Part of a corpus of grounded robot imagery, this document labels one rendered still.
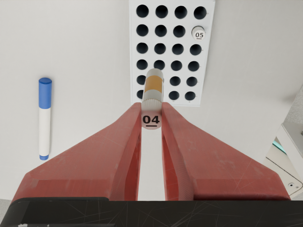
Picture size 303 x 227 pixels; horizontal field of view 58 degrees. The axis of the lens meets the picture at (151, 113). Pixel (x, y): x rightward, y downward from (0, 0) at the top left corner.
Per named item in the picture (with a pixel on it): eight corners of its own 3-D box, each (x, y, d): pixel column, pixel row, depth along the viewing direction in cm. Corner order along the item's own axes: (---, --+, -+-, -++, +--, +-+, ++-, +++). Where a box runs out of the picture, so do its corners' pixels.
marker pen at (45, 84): (51, 155, 43) (47, 162, 42) (40, 153, 43) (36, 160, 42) (53, 78, 36) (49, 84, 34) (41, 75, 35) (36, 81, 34)
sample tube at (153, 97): (165, 84, 17) (164, 131, 13) (144, 84, 17) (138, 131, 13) (165, 65, 16) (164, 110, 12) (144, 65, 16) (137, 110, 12)
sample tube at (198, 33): (199, 28, 31) (204, 42, 27) (188, 28, 31) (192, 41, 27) (200, 17, 31) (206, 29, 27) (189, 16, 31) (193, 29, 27)
